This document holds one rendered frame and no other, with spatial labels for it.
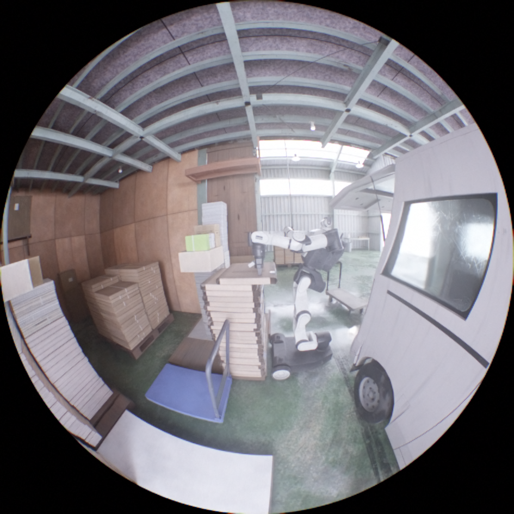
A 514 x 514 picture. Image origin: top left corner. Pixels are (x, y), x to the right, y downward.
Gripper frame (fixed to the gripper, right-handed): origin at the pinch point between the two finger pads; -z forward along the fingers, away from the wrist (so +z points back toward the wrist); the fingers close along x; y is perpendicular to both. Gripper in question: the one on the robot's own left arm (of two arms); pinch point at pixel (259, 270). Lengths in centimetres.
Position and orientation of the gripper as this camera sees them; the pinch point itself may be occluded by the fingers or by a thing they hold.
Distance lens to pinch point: 103.8
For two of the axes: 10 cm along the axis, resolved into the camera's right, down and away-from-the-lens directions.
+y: -10.0, 0.4, 0.9
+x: 0.8, -1.8, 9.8
